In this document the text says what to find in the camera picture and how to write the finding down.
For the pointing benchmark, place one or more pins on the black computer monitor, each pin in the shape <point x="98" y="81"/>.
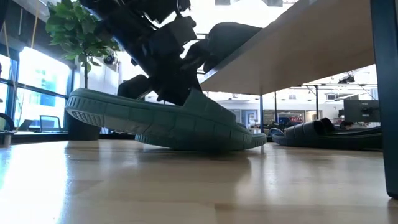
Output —
<point x="360" y="110"/>

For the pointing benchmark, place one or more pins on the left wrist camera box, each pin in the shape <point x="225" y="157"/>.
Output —
<point x="172" y="34"/>

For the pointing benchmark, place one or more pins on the large black slide sandal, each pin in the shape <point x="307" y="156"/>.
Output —
<point x="233" y="37"/>
<point x="213" y="63"/>

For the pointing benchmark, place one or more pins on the green plant in black pot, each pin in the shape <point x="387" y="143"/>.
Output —
<point x="74" y="28"/>

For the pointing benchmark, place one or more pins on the wooden shelf with black legs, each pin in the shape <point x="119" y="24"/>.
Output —
<point x="295" y="56"/>

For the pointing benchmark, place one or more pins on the black ceiling spotlight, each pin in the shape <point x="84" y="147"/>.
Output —
<point x="346" y="80"/>

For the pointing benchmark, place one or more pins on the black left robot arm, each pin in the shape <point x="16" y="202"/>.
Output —
<point x="3" y="11"/>

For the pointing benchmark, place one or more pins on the large bright window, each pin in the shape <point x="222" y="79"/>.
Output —
<point x="43" y="71"/>

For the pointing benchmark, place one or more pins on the black wall security camera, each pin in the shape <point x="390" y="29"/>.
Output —
<point x="109" y="59"/>

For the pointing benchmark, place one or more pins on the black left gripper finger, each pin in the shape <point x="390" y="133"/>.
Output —
<point x="171" y="81"/>
<point x="133" y="87"/>

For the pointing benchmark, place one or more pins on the mesh office chair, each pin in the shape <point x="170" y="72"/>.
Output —
<point x="49" y="124"/>

